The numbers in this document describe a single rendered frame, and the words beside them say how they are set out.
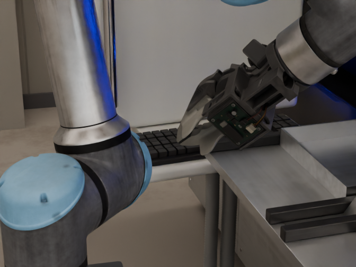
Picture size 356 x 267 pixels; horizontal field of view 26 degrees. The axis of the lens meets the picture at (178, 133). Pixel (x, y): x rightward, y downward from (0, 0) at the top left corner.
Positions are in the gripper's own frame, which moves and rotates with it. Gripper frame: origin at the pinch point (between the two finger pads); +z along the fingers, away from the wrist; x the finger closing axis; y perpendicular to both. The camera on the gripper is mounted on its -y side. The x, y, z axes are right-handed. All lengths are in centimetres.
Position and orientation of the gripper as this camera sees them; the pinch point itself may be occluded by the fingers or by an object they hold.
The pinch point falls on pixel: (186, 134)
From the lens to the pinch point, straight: 106.1
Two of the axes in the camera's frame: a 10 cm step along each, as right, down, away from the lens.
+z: -6.6, 5.0, 5.6
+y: -2.1, 5.8, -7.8
